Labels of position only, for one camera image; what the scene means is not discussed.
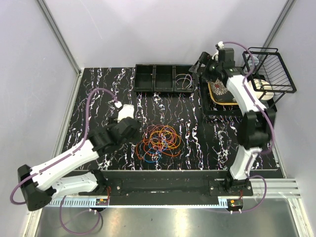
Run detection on aluminium ruler rail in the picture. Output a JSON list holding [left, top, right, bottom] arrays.
[[43, 197, 244, 208]]

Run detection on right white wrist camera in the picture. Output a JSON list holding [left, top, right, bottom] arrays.
[[214, 41, 224, 55]]

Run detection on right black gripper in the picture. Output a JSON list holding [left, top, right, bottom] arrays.
[[188, 52, 221, 83]]

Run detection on white ceramic bowl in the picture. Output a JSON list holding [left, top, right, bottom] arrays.
[[248, 79, 274, 101]]

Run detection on orange cable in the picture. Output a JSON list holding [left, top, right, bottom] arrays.
[[135, 124, 182, 161]]

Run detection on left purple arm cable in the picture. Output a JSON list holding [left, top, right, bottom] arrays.
[[9, 88, 121, 234]]

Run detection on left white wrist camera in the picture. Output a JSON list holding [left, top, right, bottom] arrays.
[[115, 101, 134, 122]]

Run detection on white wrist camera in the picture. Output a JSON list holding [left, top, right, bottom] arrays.
[[115, 101, 134, 122], [214, 41, 224, 55]]

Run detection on black tray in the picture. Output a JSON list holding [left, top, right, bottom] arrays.
[[198, 71, 266, 115]]

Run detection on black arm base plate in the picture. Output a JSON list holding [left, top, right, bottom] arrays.
[[78, 169, 255, 206]]

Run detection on white cable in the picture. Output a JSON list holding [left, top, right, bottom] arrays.
[[175, 73, 193, 89]]

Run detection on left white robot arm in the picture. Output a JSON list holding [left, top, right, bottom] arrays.
[[17, 117, 142, 211]]

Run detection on pale blue cup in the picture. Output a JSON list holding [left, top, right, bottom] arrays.
[[247, 56, 260, 74]]

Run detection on pink cable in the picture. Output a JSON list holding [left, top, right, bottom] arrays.
[[145, 124, 178, 155]]

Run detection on black three-compartment bin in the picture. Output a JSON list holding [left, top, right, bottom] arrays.
[[134, 64, 195, 93]]

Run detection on black wire dish rack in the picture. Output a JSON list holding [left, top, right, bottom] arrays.
[[242, 47, 297, 111]]

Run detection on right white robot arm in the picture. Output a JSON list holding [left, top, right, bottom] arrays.
[[190, 48, 276, 196]]

